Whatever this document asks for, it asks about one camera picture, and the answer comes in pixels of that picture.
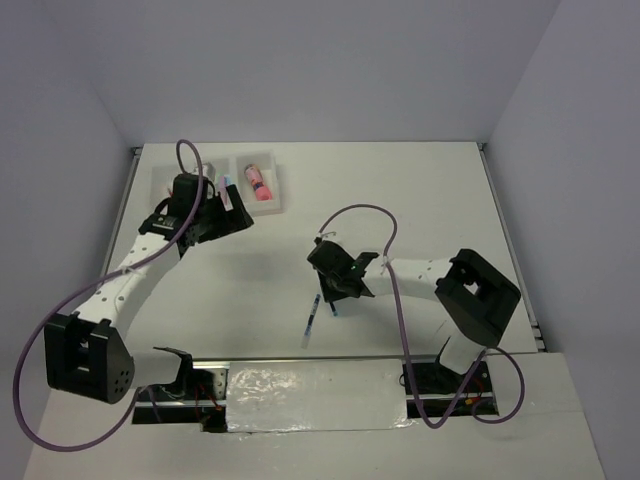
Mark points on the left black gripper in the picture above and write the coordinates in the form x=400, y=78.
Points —
x=231, y=222

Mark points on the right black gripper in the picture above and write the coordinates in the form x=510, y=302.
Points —
x=330, y=294

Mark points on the teal gel pen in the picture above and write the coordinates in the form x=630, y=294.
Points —
x=333, y=309

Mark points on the pink glue stick tube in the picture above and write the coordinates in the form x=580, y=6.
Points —
x=257, y=183

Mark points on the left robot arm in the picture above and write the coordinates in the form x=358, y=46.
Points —
x=85, y=351

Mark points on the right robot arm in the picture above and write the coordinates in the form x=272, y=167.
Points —
x=478, y=298

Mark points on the white three-compartment tray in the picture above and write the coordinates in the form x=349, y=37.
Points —
x=234, y=166

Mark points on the dark blue gel pen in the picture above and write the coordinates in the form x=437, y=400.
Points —
x=309, y=325

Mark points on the silver foil cover plate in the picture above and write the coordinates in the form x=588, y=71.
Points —
x=314, y=396

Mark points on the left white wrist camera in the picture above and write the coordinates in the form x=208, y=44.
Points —
x=206, y=169

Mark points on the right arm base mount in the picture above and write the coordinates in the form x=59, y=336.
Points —
x=437, y=386

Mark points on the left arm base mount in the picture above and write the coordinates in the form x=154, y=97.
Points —
x=195, y=390

